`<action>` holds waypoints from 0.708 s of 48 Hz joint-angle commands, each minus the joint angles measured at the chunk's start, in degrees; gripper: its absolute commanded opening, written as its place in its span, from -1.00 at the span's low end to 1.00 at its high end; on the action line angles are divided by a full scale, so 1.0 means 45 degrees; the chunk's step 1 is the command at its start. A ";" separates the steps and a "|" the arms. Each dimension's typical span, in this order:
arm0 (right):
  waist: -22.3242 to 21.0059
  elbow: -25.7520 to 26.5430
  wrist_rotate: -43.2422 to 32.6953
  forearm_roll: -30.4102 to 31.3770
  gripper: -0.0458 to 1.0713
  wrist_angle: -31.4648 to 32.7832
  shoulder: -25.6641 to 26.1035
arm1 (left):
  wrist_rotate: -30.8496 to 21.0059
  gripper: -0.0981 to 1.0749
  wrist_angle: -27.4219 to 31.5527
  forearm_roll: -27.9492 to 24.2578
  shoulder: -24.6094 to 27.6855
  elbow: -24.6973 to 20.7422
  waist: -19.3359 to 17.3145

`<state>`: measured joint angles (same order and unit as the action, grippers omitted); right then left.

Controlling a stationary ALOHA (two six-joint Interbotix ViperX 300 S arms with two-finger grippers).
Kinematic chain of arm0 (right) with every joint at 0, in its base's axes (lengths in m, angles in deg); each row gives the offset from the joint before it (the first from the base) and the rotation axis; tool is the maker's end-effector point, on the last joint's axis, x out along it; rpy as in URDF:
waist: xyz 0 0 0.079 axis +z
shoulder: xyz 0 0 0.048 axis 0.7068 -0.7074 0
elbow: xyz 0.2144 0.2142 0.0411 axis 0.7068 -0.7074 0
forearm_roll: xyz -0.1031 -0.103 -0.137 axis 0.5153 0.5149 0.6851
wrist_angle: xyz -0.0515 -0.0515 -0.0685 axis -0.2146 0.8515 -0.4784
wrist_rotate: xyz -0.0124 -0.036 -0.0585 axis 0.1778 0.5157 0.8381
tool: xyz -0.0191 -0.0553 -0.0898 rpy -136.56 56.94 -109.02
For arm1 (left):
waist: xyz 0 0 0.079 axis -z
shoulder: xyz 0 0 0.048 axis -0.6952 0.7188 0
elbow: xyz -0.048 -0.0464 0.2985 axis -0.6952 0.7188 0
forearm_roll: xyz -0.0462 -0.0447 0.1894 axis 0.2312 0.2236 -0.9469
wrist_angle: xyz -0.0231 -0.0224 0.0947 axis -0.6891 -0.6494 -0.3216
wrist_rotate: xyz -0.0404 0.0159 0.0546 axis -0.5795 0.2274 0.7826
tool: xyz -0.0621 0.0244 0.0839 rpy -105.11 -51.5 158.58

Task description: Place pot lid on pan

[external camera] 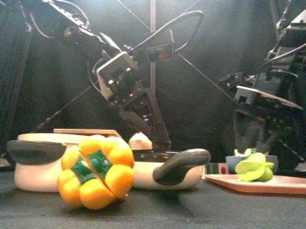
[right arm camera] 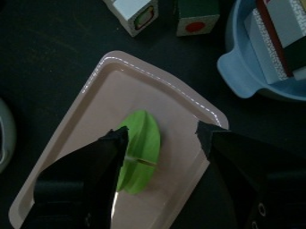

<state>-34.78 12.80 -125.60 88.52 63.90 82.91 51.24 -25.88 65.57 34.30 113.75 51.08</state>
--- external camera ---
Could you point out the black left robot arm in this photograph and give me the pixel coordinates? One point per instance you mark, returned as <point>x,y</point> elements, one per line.
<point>76,29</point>

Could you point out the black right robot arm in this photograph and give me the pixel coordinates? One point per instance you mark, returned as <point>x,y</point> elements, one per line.
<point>287,59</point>

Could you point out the white rounded toy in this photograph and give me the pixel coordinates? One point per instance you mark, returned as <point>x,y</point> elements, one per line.
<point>140,141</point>

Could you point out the green toy lime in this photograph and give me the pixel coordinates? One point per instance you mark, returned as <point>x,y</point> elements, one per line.
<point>253,168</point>

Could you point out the flat wooden board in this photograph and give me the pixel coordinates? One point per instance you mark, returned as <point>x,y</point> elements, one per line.
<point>84,131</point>

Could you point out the green carton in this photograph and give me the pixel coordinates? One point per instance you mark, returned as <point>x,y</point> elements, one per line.
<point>220,169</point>

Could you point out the pink plastic tray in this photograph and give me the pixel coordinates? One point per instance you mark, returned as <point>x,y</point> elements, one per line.
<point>279,184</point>

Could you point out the yellow toy bell pepper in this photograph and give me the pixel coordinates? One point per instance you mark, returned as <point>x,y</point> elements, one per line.
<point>98,176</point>

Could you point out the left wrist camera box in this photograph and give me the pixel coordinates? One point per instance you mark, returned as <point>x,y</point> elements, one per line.
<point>161,49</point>

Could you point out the metal frame rod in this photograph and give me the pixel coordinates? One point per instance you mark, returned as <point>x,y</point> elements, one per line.
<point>60,111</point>
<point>153,23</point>
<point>204,76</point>

